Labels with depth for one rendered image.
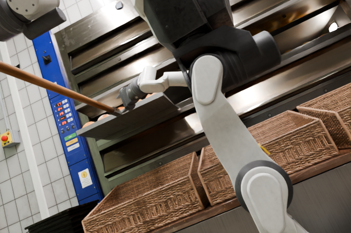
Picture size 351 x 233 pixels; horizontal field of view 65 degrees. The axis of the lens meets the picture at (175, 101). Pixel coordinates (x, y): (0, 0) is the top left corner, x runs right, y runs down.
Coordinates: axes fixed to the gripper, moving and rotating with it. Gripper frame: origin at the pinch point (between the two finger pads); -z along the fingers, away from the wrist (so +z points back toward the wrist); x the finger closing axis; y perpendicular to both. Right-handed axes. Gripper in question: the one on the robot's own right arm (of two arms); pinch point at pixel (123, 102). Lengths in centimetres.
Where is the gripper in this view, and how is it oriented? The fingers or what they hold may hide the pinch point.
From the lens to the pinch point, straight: 144.5
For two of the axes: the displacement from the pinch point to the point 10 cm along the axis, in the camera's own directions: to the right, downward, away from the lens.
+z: 6.2, -4.6, -6.4
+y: -6.8, 0.8, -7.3
